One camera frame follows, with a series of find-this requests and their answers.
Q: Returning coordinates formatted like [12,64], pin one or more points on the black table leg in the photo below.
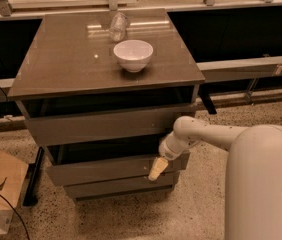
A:
[33,173]
[206,100]

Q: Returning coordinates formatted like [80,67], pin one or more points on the grey top drawer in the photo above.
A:
[77,128]

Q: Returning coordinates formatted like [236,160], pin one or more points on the black left table leg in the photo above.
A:
[33,173]

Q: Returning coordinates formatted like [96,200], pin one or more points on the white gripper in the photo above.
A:
[166,150]

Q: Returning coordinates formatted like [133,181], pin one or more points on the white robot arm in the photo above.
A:
[253,181]

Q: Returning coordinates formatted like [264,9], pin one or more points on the grey drawer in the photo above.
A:
[77,128]
[73,164]
[125,186]

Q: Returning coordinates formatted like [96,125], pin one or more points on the black right table leg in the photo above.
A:
[206,100]

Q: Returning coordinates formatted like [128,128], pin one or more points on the grey drawer cabinet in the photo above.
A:
[70,68]

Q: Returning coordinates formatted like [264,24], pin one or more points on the white ceramic bowl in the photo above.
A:
[133,55]

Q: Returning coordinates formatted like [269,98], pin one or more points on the grey bottom drawer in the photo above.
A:
[125,186]

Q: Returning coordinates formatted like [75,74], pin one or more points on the grey metal rail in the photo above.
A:
[215,71]

